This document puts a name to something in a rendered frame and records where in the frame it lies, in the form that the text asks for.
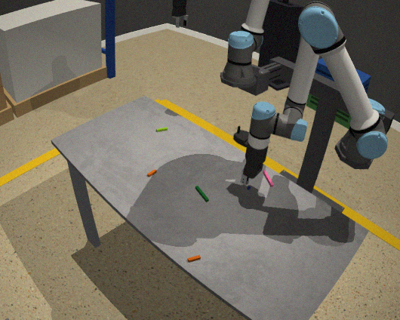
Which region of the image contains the orange rod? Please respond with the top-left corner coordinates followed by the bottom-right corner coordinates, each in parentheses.
top-left (147, 169), bottom-right (157, 177)
top-left (188, 255), bottom-right (201, 262)

